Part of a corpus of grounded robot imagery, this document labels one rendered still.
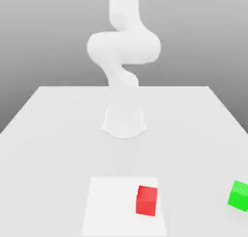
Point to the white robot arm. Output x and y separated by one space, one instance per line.
124 47

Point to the small red cube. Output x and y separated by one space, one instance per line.
146 201

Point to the small green cube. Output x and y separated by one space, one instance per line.
238 196

